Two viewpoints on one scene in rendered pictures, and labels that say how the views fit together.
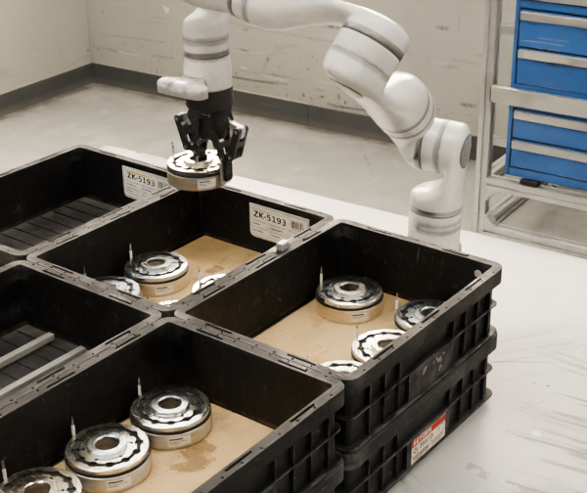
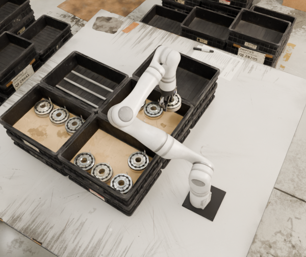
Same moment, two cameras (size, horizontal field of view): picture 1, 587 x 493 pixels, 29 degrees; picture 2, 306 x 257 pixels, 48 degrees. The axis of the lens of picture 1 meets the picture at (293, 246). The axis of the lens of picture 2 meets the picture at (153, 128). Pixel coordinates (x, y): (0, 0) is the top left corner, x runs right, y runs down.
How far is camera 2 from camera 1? 1.92 m
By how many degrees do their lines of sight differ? 68
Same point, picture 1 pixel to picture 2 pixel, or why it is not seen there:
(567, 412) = (122, 240)
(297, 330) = (124, 150)
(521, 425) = (115, 225)
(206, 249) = (177, 121)
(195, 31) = not seen: hidden behind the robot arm
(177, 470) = (57, 131)
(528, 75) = not seen: outside the picture
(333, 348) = (113, 160)
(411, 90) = (148, 140)
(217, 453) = (64, 138)
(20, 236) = (182, 74)
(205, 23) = not seen: hidden behind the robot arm
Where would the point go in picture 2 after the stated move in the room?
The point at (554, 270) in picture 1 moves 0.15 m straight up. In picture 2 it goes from (229, 249) to (234, 239)
